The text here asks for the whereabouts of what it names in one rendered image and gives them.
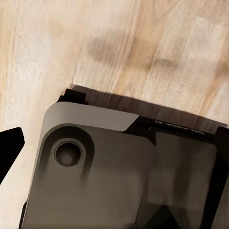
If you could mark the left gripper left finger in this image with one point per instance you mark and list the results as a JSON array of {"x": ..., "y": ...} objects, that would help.
[{"x": 11, "y": 143}]

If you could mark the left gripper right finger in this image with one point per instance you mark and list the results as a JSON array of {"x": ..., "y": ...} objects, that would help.
[{"x": 221, "y": 141}]

